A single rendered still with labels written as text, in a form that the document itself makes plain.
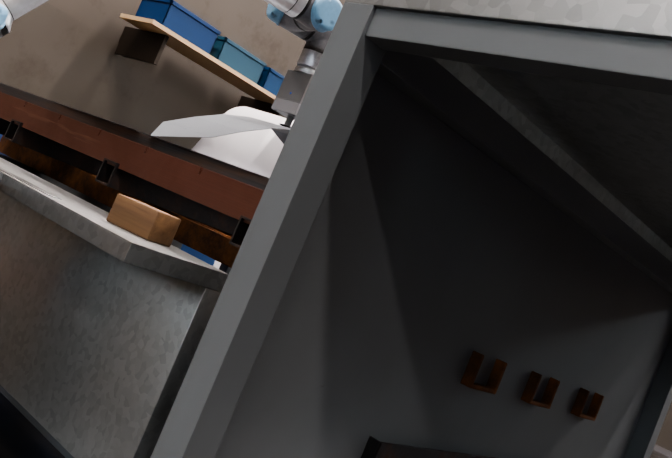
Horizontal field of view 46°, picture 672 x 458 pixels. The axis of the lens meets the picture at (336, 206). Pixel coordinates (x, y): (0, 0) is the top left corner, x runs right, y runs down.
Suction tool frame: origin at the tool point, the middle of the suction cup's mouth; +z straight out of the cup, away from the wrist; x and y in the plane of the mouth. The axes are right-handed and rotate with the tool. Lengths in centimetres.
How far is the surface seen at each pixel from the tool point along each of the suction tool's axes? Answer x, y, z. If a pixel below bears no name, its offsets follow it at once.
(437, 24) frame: 75, -91, -1
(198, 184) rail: 40, -27, 19
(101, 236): 60, -36, 32
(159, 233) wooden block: 48, -33, 29
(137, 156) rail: 39.0, -6.0, 18.9
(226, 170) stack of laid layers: 35.2, -27.0, 15.1
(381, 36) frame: 75, -85, 1
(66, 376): 43, -19, 59
